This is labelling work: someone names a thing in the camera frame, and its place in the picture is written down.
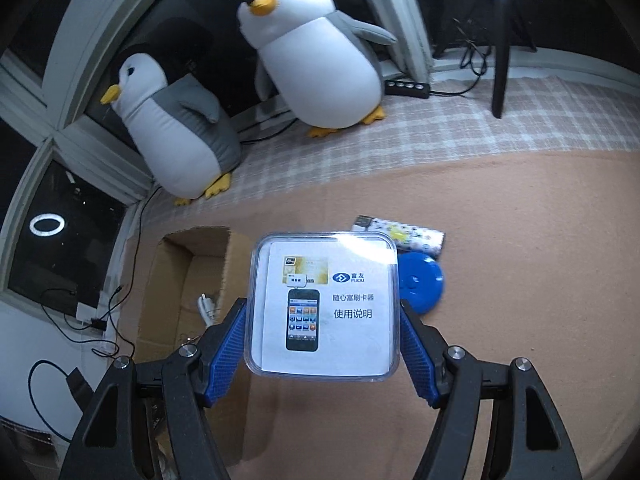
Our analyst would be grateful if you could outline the white USB cable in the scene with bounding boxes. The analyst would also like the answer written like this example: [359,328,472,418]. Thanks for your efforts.
[195,292,222,331]

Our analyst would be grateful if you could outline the brown cardboard box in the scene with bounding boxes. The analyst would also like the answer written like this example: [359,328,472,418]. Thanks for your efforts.
[134,225,256,463]

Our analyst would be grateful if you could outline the blue round tape measure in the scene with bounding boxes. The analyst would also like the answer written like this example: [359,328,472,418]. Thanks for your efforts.
[398,252,445,315]

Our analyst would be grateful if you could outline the white patterned lighter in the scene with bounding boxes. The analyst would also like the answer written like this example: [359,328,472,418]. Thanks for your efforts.
[352,216,446,260]

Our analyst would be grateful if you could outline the clear plastic card reader box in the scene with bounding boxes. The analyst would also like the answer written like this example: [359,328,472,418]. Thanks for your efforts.
[244,232,400,382]

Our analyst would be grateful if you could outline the large plush penguin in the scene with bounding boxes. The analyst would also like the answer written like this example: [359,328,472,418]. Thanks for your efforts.
[100,50,241,205]

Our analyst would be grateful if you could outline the checkered cloth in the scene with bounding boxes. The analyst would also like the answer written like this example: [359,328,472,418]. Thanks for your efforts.
[143,76,639,229]

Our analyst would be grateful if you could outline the small plush penguin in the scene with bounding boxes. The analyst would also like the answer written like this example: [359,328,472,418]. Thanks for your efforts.
[236,0,397,138]

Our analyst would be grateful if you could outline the black power cable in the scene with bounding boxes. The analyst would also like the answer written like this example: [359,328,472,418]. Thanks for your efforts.
[27,186,164,443]

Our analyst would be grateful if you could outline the black inline cable switch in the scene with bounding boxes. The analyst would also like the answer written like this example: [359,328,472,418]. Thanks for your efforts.
[384,79,431,99]

